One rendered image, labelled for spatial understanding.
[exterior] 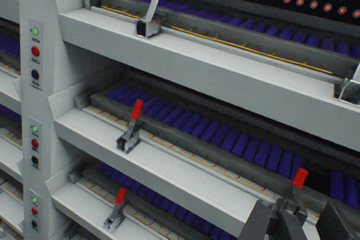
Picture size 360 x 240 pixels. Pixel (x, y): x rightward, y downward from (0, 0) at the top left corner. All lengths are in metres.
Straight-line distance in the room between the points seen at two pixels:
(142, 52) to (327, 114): 0.25
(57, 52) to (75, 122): 0.13
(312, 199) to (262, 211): 0.24
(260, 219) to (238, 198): 0.22
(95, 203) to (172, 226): 0.18
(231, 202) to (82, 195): 0.36
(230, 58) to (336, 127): 0.15
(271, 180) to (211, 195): 0.10
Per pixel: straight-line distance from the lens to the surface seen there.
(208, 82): 0.32
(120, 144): 0.43
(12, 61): 0.72
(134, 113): 0.41
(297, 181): 0.36
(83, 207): 0.59
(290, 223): 0.19
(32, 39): 0.51
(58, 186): 0.62
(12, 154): 0.75
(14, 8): 0.56
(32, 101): 0.55
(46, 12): 0.48
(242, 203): 0.39
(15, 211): 0.87
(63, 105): 0.52
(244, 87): 0.30
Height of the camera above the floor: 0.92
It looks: 23 degrees down
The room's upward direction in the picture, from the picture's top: 15 degrees clockwise
